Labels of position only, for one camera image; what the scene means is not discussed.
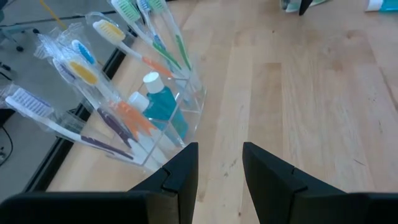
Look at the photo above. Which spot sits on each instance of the teal mouthwash bottle white cap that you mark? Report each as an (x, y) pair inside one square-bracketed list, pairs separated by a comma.
[(138, 101), (164, 105), (387, 4)]

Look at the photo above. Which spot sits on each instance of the orange toothbrush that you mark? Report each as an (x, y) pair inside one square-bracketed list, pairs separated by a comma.
[(109, 31), (82, 73)]

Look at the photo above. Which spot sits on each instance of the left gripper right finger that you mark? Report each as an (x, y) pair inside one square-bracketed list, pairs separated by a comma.
[(276, 193)]

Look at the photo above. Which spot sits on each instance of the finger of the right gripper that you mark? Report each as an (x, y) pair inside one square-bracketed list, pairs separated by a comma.
[(304, 6)]

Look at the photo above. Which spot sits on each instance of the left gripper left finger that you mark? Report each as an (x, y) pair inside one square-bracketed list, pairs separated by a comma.
[(174, 193)]

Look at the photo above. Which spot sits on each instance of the blue toothbrush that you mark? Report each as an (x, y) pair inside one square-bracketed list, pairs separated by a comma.
[(159, 41), (83, 52)]

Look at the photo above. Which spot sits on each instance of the grey wheeled stand base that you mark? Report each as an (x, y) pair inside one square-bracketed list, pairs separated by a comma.
[(12, 32)]

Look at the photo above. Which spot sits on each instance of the clear acrylic organizer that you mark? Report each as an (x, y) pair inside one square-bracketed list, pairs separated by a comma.
[(196, 102)]

